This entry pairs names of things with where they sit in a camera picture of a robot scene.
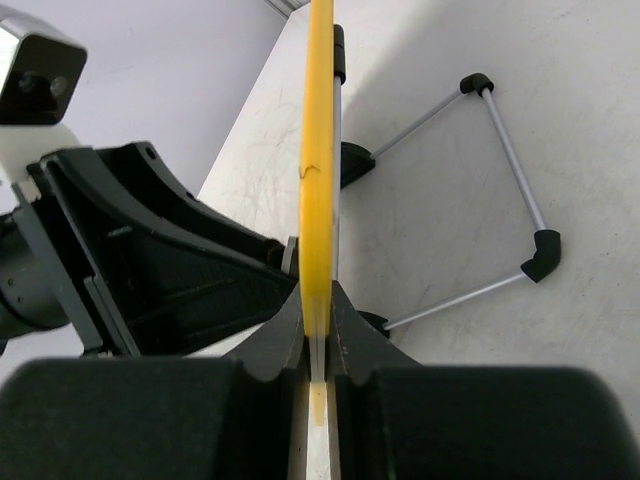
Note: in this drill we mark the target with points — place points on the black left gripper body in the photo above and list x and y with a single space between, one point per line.
35 270

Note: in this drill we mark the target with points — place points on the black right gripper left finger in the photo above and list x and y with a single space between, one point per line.
238 416

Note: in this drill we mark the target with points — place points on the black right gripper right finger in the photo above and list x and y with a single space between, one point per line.
391 417

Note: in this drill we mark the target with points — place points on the yellow framed whiteboard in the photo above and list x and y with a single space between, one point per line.
316 200

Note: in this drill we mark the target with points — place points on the black and silver easel stand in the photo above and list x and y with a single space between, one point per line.
445 222

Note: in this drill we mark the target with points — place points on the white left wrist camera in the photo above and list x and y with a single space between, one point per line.
40 69

